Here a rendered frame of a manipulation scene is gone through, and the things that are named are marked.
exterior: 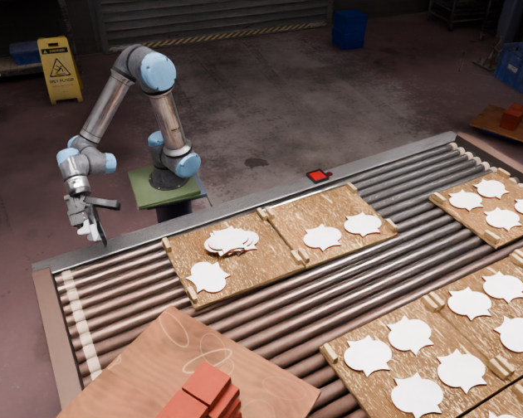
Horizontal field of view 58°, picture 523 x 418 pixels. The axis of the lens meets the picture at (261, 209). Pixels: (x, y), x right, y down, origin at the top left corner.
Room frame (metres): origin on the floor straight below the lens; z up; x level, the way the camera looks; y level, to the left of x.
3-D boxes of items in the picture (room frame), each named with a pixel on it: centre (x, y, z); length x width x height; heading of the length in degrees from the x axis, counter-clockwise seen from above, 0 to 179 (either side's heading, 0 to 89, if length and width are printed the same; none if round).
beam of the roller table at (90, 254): (1.65, -0.10, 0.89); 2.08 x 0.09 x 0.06; 119
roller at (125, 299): (1.41, -0.23, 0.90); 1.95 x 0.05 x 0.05; 119
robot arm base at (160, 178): (1.74, 0.42, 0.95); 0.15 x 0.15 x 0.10
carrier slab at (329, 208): (1.41, -0.27, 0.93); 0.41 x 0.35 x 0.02; 116
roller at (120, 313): (1.37, -0.26, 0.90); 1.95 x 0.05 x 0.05; 119
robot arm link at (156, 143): (1.73, 0.42, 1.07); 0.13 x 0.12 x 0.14; 42
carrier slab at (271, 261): (1.22, 0.11, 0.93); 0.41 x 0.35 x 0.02; 117
